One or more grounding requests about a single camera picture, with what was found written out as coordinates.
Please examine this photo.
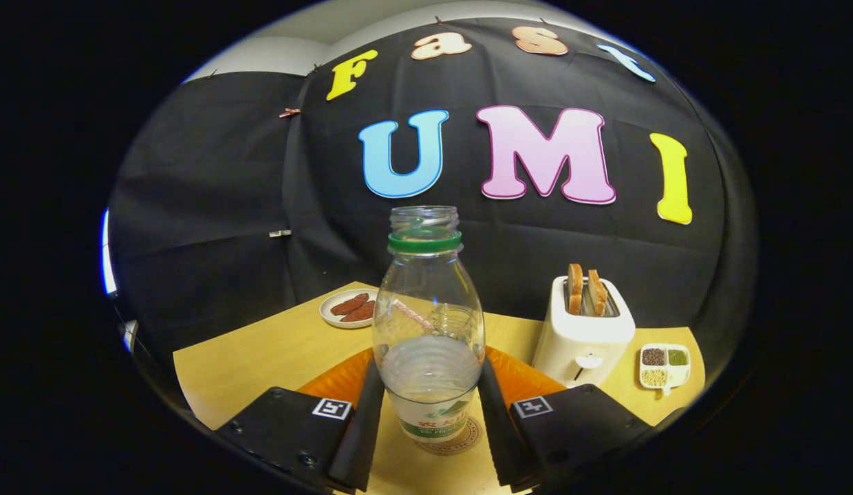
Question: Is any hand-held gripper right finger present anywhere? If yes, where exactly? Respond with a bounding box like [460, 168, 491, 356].
[476, 347, 654, 492]

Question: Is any white round plate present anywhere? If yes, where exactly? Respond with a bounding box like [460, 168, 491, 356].
[319, 288, 379, 329]

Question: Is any white toaster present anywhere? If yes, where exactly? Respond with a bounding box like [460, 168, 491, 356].
[532, 275, 636, 389]

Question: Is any wooden table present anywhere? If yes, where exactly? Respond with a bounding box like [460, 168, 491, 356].
[172, 280, 706, 495]

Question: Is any black backdrop cloth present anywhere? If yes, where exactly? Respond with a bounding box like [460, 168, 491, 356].
[109, 17, 757, 386]

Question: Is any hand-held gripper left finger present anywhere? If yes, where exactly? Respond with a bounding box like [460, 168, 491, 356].
[217, 347, 386, 492]

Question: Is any clear plastic juice bottle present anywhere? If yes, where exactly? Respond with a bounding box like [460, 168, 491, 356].
[371, 206, 486, 443]

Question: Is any pink striped straw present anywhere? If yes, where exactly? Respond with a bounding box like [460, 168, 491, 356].
[392, 298, 435, 332]

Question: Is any wire mesh basket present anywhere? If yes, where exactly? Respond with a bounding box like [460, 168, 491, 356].
[430, 306, 477, 339]

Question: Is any white divided dish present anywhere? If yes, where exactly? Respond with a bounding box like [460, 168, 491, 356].
[638, 343, 692, 397]

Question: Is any toast slice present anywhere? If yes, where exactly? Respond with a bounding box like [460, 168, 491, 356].
[587, 269, 609, 317]
[567, 263, 584, 316]

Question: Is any round wooden coaster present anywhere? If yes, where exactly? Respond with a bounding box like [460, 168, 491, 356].
[414, 416, 482, 456]

